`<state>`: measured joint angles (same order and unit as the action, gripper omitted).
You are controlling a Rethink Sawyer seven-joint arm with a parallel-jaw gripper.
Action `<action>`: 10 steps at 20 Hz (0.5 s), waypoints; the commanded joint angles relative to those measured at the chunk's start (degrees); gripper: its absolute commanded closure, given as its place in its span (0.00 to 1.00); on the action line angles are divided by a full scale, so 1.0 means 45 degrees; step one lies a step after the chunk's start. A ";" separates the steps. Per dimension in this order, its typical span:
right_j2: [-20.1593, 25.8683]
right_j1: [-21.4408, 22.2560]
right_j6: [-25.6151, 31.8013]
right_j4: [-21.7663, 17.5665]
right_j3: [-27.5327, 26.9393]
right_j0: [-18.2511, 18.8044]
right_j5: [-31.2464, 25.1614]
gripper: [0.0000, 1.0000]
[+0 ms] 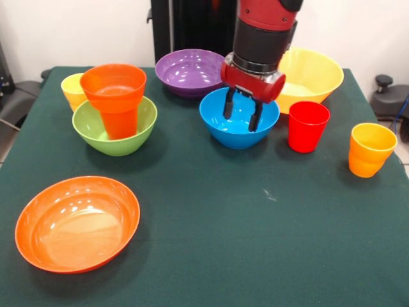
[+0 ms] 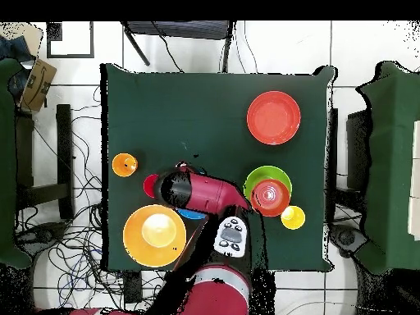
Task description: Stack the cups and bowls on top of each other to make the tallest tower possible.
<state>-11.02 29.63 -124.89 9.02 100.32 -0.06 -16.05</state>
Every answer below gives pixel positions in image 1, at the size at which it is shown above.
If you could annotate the wide shallow orange bowl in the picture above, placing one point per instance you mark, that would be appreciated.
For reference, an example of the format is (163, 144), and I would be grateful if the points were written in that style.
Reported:
(76, 230)

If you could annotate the green bowl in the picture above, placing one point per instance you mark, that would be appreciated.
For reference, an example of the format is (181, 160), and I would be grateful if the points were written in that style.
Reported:
(121, 147)

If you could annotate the yellow cup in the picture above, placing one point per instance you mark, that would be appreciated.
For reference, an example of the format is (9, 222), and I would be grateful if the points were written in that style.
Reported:
(72, 92)

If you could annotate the purple bowl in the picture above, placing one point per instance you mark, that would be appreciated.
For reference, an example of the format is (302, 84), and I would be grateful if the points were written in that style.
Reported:
(188, 80)

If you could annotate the tall orange cup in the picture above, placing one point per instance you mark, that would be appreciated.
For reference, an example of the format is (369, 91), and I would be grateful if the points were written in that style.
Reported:
(119, 126)

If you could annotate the blue bowl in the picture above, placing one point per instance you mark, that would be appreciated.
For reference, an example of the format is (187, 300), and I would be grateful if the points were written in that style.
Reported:
(236, 137)

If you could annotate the small orange bowl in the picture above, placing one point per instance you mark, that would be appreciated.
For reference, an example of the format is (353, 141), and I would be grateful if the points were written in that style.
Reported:
(112, 96)

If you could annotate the large yellow bowl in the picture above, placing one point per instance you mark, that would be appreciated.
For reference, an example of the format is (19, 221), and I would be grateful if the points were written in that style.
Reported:
(313, 76)

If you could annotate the dark grey equipment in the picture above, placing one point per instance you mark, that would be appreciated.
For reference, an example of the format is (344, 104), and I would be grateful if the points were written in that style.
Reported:
(4, 73)

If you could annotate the stepped orange-yellow cup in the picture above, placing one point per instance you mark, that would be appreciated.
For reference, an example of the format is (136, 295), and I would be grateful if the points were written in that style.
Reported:
(367, 156)

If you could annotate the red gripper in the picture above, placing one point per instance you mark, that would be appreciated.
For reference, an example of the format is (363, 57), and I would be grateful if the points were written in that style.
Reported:
(255, 84)

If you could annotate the dark green tablecloth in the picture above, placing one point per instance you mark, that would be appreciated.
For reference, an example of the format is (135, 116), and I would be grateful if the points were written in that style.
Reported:
(223, 224)

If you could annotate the red cup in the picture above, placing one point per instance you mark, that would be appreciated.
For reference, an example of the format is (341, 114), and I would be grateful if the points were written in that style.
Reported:
(306, 134)

